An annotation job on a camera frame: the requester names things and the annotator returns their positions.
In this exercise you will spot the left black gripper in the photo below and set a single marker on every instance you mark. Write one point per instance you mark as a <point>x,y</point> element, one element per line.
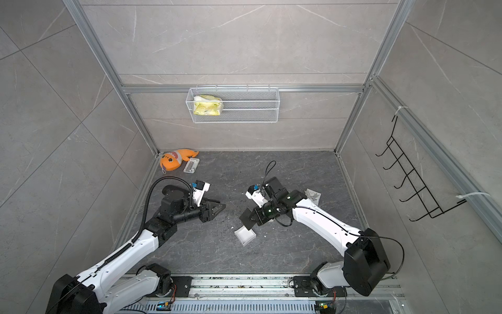
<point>205,212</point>

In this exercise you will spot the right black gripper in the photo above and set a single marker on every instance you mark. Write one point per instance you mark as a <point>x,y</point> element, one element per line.
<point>261,219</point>

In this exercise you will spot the black foam insert pad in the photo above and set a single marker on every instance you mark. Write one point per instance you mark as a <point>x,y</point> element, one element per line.
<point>247,218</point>

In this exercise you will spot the white box base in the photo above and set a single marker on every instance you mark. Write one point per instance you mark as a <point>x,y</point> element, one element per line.
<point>245,236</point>

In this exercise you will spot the white gift box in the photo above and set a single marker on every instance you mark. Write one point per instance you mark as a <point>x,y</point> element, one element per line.
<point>313,196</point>

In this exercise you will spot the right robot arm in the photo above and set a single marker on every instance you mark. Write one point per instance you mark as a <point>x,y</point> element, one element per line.
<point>365,262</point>

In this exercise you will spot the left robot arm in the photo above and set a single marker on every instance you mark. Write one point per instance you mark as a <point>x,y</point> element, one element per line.
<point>98,290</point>

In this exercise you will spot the small white rectangular tray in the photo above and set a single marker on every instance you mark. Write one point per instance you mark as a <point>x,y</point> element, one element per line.
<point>191,165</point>

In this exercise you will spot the black oval ridged object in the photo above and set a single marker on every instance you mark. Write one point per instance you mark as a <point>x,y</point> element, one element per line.
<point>172,190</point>

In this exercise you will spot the orange plush toy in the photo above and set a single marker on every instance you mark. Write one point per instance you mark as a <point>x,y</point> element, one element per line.
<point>173,160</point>

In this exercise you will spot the yellow crumpled bag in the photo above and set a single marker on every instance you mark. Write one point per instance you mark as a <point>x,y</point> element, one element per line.
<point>206,105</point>

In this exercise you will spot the white vent grille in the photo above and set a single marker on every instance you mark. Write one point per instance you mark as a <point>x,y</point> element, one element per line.
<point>225,306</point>

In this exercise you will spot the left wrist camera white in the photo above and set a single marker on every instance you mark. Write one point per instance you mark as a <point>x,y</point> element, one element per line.
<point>199,188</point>

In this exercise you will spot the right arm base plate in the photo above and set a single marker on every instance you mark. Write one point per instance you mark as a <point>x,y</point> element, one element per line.
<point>305,286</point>

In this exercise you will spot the metal front rail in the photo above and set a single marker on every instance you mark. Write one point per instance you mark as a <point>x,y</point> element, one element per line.
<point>271,287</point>

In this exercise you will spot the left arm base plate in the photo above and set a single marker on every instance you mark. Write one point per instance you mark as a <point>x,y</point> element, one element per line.
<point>180,285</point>

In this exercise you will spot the white wire mesh basket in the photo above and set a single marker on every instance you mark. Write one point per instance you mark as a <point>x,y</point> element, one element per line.
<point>241,104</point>

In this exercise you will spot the black wall hook rack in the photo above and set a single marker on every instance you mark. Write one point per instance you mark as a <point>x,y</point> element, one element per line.
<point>411,177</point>

